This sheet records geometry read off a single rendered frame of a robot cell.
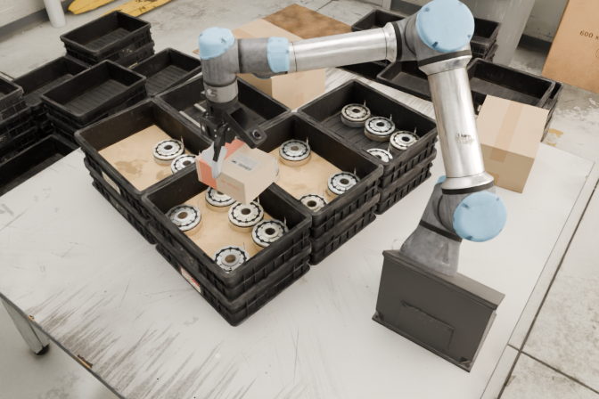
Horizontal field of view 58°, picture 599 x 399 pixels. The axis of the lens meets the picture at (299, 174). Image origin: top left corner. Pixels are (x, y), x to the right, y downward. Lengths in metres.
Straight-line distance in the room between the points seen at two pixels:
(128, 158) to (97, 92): 1.06
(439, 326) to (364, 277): 0.31
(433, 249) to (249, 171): 0.49
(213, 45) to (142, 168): 0.76
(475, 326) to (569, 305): 1.34
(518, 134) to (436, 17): 0.86
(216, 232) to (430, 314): 0.63
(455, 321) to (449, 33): 0.67
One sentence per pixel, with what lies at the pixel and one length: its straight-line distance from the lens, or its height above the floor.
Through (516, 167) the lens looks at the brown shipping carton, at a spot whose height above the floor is 0.80.
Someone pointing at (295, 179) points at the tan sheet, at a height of 0.83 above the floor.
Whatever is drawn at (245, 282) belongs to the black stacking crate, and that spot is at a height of 0.85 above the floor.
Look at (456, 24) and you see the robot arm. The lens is 1.23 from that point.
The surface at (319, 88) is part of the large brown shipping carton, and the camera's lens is 2.32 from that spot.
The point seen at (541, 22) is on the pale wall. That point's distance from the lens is 4.35.
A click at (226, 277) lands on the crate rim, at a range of 1.35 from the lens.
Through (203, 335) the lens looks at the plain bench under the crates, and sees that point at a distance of 1.54.
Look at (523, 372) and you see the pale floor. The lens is 2.43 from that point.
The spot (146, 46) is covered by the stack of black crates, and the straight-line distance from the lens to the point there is 3.26.
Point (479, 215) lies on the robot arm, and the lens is 1.25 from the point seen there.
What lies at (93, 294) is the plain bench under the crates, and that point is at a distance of 1.70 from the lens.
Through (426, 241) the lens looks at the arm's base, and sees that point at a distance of 1.38.
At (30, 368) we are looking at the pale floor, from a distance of 2.50.
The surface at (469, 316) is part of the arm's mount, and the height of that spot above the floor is 0.91.
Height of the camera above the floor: 2.00
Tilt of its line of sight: 42 degrees down
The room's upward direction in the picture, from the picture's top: straight up
